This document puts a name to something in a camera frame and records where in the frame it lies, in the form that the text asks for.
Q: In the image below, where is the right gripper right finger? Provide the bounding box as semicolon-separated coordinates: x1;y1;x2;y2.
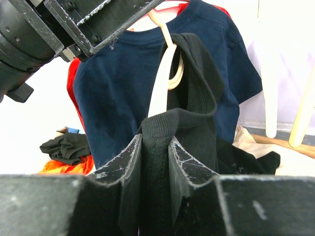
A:
168;139;315;236

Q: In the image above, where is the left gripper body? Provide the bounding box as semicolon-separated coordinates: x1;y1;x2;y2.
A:
0;0;99;104

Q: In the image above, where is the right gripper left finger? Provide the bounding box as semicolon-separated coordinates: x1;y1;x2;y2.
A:
0;135;142;236

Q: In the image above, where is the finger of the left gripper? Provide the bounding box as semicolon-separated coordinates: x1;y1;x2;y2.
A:
43;0;162;57

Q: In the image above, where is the orange t shirt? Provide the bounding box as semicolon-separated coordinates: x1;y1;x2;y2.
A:
38;155;96;176

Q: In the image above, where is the black t shirt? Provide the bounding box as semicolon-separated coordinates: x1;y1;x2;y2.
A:
140;33;281;236
39;133;91;166

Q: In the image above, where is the cream hanger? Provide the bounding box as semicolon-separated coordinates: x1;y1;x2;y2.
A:
148;10;184;117
257;0;278;138

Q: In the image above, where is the peach hanger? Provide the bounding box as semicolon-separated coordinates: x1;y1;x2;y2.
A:
288;69;315;148

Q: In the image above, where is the red t shirt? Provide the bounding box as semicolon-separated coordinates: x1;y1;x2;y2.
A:
66;0;233;131

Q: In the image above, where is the navy blue t shirt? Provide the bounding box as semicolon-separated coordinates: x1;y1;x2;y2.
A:
73;0;262;167

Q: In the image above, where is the pink hanger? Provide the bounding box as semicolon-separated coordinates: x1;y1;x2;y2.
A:
154;0;190;11

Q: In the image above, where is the beige cloth in rack base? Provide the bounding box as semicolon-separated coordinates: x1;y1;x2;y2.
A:
233;126;282;159

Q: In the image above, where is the wooden clothes rack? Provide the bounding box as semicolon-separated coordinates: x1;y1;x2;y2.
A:
251;134;315;159

